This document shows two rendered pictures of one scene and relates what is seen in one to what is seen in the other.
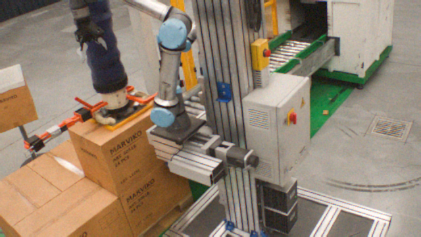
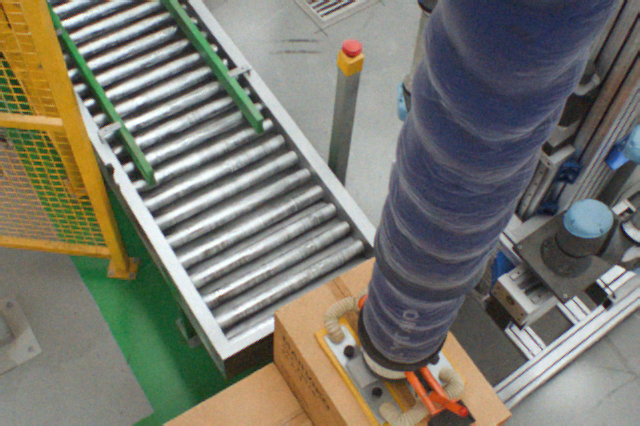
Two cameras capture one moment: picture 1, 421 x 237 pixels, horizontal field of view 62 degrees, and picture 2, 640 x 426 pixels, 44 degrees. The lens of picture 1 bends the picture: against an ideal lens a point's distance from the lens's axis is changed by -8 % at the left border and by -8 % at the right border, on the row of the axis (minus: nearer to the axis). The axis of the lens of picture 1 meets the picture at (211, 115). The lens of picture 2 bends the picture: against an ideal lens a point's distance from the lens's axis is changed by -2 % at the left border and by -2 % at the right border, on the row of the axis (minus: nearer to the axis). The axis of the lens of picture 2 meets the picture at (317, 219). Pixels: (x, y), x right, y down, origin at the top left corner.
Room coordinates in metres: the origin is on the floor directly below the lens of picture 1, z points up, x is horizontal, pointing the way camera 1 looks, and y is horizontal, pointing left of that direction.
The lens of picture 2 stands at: (2.30, 1.44, 3.07)
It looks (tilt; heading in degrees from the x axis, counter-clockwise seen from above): 60 degrees down; 279
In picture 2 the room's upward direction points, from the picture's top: 5 degrees clockwise
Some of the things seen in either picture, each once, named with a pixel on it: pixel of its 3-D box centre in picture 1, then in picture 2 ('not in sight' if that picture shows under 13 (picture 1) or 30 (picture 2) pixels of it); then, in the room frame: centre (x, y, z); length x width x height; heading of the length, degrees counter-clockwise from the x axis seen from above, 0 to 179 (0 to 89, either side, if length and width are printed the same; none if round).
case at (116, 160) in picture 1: (126, 139); (382, 385); (2.19, 0.60, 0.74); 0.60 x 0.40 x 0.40; 136
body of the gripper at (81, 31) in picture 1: (85, 29); not in sight; (1.71, 0.52, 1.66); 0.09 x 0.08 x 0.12; 50
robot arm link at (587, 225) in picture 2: (171, 99); (586, 227); (1.76, 0.19, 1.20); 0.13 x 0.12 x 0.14; 166
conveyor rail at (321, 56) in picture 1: (284, 87); (227, 57); (3.08, -0.71, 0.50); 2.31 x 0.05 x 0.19; 136
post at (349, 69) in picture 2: not in sight; (340, 140); (2.53, -0.42, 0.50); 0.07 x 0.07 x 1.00; 46
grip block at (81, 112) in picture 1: (83, 114); (451, 421); (2.02, 0.77, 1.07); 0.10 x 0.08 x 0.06; 45
